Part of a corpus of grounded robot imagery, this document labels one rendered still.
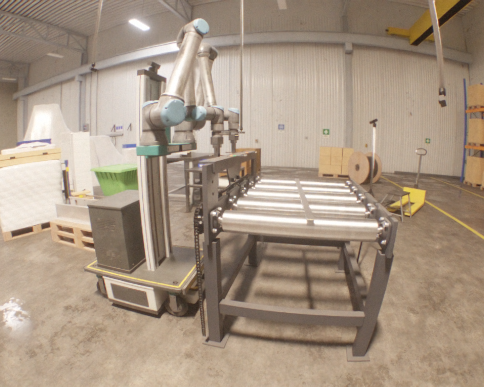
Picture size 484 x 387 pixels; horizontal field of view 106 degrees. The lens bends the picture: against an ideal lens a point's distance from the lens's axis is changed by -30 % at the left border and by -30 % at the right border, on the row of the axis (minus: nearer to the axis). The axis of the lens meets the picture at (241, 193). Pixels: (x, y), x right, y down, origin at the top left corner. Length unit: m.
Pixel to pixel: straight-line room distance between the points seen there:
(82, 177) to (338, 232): 4.54
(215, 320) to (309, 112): 10.90
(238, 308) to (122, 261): 0.94
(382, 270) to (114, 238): 1.74
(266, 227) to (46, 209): 3.73
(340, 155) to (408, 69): 6.18
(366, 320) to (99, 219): 1.90
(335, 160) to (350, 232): 7.91
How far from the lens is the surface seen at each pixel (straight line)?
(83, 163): 5.10
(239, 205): 1.61
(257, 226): 1.30
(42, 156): 4.44
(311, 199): 1.85
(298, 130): 11.86
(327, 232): 1.29
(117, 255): 2.05
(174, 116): 1.47
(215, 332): 1.77
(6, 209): 4.41
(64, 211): 3.85
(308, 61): 12.38
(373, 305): 1.56
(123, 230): 1.92
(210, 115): 1.68
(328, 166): 9.17
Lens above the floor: 1.29
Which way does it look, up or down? 12 degrees down
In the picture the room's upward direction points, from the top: straight up
